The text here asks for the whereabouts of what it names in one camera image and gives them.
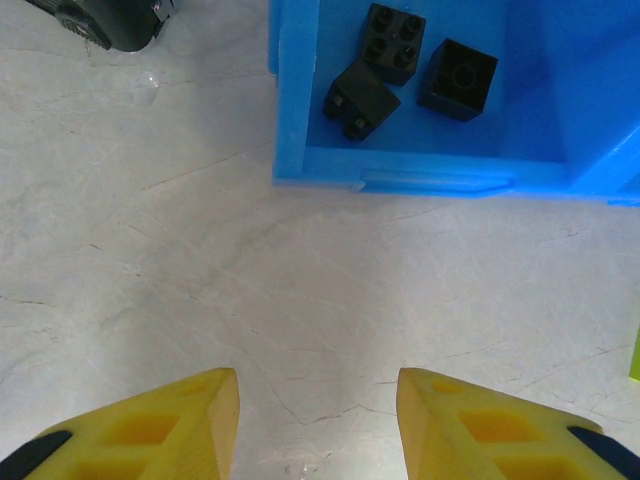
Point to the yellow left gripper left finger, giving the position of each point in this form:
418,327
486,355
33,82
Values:
150,435

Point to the lime green lego brick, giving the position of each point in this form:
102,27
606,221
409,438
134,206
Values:
635,355

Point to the black square lego brick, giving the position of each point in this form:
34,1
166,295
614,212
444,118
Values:
365,97
457,80
395,45

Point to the blue plastic bin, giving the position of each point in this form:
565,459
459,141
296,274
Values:
425,165
625,192

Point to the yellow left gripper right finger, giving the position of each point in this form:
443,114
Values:
475,440

